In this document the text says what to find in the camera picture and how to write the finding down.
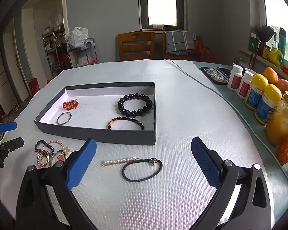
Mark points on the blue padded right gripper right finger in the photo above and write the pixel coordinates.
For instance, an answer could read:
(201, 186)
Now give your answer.
(207, 162)

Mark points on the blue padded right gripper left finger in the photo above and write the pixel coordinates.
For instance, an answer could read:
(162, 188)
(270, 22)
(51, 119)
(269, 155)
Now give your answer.
(81, 161)

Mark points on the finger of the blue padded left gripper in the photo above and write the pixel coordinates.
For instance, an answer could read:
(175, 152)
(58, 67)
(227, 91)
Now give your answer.
(12, 145)
(8, 126)

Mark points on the pearl gold hair clip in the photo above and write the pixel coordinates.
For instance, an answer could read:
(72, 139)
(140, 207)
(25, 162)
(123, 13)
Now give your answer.
(118, 161)

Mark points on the dark thin bangle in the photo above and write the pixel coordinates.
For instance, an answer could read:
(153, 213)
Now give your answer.
(60, 155)

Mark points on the silver bangle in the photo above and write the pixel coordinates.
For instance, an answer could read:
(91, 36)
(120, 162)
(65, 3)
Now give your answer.
(64, 118)

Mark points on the red bag on floor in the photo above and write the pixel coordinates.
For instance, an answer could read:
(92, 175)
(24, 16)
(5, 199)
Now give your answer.
(34, 86)

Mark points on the white tablecloth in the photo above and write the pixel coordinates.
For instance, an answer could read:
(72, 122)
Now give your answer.
(186, 107)

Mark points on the dark grey shallow box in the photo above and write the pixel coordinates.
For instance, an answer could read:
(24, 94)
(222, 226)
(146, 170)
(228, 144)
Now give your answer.
(93, 106)

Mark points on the orange juice jar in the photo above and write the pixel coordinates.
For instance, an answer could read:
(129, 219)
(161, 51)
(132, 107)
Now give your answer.
(277, 127)

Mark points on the white pill bottle red label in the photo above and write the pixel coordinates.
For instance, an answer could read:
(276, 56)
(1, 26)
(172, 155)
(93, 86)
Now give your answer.
(244, 85)

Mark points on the patterned phone case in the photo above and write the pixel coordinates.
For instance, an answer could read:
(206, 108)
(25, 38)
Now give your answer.
(214, 76)

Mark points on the yellow cap bottle blue label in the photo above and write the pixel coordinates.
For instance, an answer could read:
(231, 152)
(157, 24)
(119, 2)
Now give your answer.
(268, 103)

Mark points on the metal shelf rack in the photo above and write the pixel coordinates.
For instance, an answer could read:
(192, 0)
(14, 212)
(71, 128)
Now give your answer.
(56, 49)

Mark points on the orange fruit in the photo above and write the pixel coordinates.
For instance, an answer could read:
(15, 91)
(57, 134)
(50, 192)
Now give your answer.
(271, 75)

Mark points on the red apple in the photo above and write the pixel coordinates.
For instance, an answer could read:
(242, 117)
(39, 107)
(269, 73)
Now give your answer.
(282, 85)

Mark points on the white plastic bag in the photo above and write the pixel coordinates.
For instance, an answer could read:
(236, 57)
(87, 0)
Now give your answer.
(76, 37)

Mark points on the grey plaid cloth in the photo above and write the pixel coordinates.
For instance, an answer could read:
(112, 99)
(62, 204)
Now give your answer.
(179, 42)

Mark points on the green box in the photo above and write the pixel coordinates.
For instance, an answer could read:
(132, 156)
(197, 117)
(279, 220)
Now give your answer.
(253, 42)

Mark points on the wooden chair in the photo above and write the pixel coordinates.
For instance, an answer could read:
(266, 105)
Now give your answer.
(137, 45)

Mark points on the green spray bottle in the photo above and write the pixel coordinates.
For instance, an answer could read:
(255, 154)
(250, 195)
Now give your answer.
(282, 44)

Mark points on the dark flower bouquet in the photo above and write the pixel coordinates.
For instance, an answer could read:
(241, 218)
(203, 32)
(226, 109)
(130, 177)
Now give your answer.
(264, 34)

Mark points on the small wire cart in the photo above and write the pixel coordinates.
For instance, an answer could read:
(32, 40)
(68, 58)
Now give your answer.
(83, 55)

